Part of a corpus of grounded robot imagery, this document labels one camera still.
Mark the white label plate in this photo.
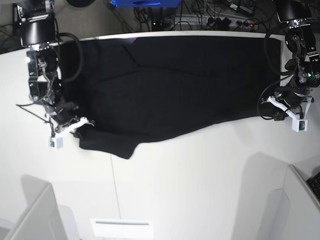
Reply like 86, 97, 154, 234
91, 219, 154, 239

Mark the black T-shirt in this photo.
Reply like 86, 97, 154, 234
60, 36, 281, 159

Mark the white partition left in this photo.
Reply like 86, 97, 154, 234
0, 174, 81, 240

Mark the white partition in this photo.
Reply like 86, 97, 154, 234
256, 165, 320, 240
0, 174, 81, 240

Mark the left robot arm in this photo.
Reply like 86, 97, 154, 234
256, 0, 320, 121

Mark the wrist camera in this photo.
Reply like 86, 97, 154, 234
48, 136, 63, 150
291, 118, 308, 132

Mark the black keyboard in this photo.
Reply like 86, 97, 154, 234
306, 172, 320, 200

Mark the white partition right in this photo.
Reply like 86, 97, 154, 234
256, 165, 320, 240

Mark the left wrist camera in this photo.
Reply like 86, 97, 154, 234
291, 118, 308, 132

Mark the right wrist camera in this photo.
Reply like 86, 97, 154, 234
48, 136, 63, 150

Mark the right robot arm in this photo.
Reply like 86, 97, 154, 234
15, 0, 92, 142

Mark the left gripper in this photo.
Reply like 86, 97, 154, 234
267, 86, 314, 122

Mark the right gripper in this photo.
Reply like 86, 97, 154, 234
44, 97, 95, 139

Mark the blue box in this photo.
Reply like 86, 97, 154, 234
110, 0, 181, 8

